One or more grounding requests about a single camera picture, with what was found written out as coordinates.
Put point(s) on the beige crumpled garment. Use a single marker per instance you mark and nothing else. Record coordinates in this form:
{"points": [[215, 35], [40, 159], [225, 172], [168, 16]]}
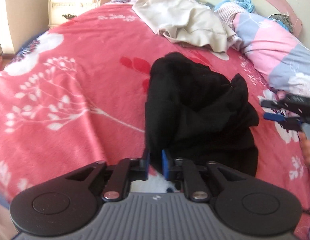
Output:
{"points": [[187, 22]]}

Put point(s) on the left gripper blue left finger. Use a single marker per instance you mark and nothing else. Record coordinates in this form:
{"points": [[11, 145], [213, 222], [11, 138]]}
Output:
{"points": [[145, 164]]}

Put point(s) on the pink blue floral quilt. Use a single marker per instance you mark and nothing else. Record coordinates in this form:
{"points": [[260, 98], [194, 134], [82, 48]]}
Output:
{"points": [[282, 60]]}

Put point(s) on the person's right hand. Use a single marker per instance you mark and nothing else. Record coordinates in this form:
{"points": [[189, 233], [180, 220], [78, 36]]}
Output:
{"points": [[305, 147]]}

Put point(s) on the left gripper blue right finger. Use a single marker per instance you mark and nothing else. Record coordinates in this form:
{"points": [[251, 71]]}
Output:
{"points": [[167, 163]]}

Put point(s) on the blue cloth near headboard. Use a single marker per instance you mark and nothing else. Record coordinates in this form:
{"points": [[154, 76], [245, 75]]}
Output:
{"points": [[248, 5]]}

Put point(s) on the black garment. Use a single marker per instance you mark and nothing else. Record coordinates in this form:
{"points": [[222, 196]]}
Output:
{"points": [[194, 113]]}

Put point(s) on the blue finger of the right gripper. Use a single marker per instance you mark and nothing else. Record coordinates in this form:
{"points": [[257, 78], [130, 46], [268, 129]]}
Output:
{"points": [[274, 117], [270, 104]]}

